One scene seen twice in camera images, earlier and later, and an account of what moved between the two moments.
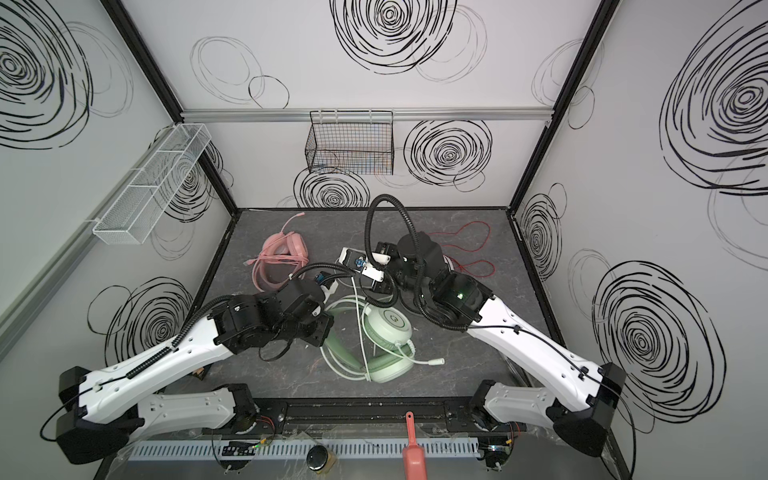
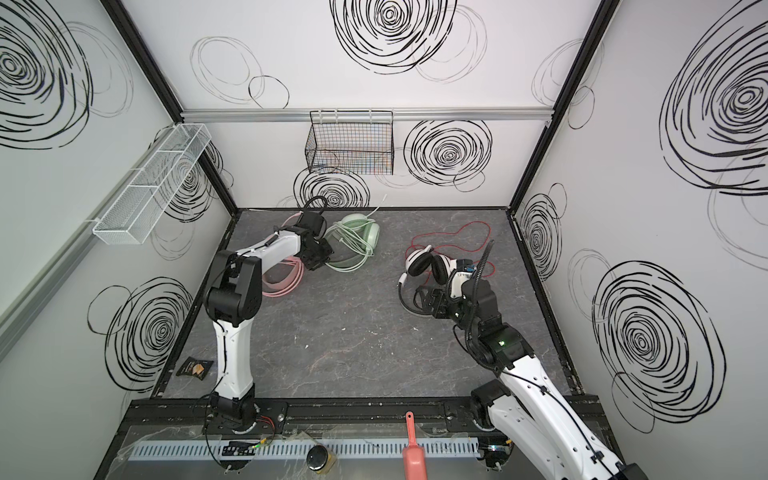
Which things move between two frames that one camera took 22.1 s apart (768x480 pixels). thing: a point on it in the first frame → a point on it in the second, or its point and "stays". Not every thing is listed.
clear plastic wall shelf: x=128 y=220 stays
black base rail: x=360 y=417 stays
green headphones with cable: x=371 y=342 → x=352 y=241
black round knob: x=316 y=458 stays
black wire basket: x=351 y=142 stays
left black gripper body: x=318 y=327 → x=318 y=253
